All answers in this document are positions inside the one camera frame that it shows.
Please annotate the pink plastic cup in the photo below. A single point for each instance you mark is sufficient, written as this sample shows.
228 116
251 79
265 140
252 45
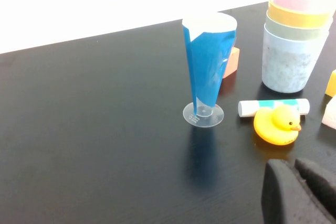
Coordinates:
291 2

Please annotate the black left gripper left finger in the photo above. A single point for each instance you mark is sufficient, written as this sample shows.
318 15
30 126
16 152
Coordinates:
283 197

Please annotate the red-orange foam cube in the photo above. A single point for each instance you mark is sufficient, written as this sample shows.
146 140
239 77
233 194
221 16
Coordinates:
232 62

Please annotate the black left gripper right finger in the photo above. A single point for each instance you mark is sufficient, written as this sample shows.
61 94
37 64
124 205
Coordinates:
321 184

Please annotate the blue conical measuring cup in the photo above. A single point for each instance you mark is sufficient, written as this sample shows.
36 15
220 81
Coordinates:
207 64

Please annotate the white foam cube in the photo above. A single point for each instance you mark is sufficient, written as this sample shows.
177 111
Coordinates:
330 116

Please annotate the green plastic cup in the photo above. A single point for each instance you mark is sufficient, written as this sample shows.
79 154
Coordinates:
288 32

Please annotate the yellow rubber duck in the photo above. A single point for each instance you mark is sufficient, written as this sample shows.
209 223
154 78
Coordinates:
273 127

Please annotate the light blue plastic cup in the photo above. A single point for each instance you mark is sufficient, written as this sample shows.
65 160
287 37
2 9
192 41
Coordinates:
288 66

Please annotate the white green glue stick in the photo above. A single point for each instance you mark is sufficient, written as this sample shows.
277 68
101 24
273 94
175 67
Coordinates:
246 108

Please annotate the yellow plastic cup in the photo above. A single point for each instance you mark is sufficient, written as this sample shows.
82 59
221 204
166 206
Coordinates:
294 18

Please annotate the yellow foam cube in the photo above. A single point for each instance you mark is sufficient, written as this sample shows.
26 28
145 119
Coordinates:
332 83

